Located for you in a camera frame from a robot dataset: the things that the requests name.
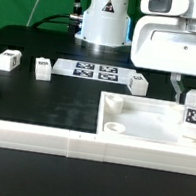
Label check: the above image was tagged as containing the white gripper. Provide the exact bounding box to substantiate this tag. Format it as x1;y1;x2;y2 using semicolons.
130;0;196;103

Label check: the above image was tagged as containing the white square tabletop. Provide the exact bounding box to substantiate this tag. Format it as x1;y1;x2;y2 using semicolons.
96;92;196;147

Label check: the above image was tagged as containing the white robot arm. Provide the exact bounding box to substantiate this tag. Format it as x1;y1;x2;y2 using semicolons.
75;0;196;94

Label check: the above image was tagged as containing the white front fence bar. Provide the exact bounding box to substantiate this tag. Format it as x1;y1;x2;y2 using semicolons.
0;121;196;175

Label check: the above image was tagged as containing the white marker base plate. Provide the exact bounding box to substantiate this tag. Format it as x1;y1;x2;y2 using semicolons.
52;58;133;85

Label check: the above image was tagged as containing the black cable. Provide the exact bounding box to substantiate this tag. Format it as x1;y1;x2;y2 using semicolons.
30;0;86;36

